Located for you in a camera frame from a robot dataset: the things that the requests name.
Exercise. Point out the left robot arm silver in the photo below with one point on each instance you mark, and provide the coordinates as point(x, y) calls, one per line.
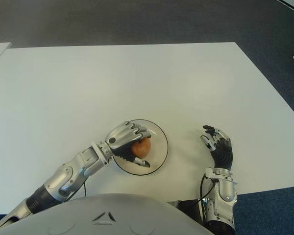
point(71, 166)

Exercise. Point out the grey-white robot torso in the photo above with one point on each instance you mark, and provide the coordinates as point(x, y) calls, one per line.
point(103, 215)

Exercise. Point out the left robot hand silver back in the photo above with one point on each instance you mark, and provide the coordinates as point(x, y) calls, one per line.
point(120, 137)

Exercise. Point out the small reddish apple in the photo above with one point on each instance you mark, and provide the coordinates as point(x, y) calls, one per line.
point(142, 148)

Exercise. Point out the right robot hand black palm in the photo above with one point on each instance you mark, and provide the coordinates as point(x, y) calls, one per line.
point(224, 154)

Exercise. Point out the white plate black rim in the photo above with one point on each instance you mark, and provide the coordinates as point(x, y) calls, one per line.
point(159, 147)

